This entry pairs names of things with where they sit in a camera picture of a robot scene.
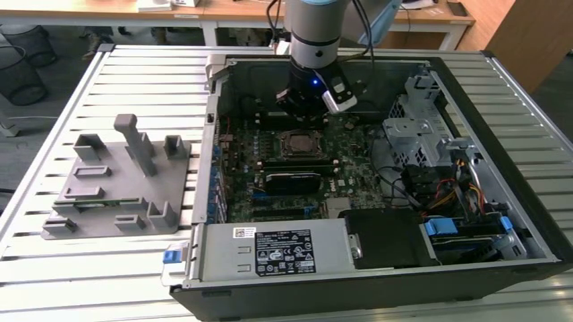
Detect grey parts rack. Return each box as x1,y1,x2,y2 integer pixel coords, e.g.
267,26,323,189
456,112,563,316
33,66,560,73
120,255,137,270
38,113,192,241

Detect blue disk carrier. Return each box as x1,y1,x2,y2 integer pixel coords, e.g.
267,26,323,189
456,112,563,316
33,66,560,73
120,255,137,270
422,217,460,239

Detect CPU socket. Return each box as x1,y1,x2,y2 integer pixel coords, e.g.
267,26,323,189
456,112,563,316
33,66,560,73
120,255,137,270
277,131,327,159

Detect green motherboard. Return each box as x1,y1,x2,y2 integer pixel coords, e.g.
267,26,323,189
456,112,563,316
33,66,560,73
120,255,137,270
213,113,385,224

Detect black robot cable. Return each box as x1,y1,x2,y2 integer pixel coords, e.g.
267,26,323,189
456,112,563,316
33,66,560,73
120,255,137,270
335,0,376,64

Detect silver chipset heatsink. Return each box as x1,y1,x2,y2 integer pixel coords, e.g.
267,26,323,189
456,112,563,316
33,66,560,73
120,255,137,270
324,197,353,215

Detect silver CPU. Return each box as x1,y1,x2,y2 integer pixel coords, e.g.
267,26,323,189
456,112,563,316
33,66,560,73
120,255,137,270
288,136,316,152

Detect wooden desk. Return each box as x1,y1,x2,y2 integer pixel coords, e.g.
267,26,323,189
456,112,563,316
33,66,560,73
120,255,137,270
0,0,476,51

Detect black and white wrist camera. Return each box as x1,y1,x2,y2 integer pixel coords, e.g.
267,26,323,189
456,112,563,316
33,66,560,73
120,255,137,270
320,71,359,114

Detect yellow red power wires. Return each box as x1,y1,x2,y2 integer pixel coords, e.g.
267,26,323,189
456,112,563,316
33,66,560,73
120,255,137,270
424,157,488,215

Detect wooden cabinet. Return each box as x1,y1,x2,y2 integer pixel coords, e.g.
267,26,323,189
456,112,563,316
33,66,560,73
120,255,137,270
455,0,573,95

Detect black plastic shroud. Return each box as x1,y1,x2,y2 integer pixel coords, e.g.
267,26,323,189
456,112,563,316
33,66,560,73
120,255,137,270
337,208,442,271

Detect black mesh waste bin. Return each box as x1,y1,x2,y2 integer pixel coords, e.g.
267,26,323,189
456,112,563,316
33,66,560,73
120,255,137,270
0,45,48,107
0,25,58,67

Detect white device box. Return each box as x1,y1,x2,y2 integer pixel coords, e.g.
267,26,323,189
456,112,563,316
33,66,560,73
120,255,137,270
136,0,173,13

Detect silver power supply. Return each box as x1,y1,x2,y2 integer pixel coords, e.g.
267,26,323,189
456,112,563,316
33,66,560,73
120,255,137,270
190,219,359,282

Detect black PC case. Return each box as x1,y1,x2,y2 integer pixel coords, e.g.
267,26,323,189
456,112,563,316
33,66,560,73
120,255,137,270
158,50,573,322

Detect metal socket cover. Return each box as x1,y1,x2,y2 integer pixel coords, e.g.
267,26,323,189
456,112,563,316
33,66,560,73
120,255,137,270
280,132,324,158

